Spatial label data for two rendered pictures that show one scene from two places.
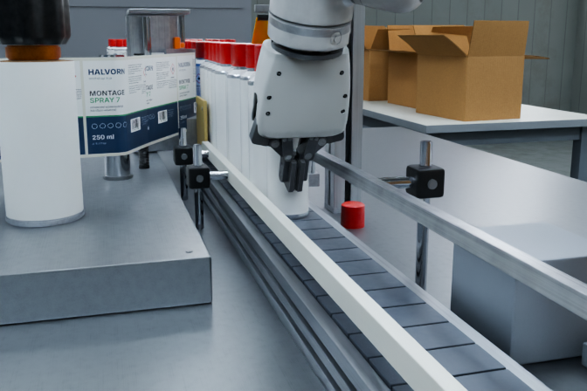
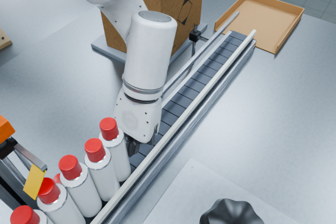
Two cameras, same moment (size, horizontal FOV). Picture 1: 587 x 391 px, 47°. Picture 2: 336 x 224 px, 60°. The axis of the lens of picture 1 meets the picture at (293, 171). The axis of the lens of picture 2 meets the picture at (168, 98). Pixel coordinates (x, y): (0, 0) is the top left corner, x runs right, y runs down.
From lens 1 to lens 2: 107 cm
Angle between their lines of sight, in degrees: 105
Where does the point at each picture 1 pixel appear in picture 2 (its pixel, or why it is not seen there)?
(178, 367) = (226, 142)
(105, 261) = (223, 182)
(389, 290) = (175, 101)
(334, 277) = (204, 93)
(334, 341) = (211, 97)
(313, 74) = not seen: hidden behind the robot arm
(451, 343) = (194, 80)
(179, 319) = (206, 164)
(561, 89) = not seen: outside the picture
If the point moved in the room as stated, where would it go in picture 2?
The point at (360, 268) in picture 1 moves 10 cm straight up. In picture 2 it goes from (165, 115) to (165, 91)
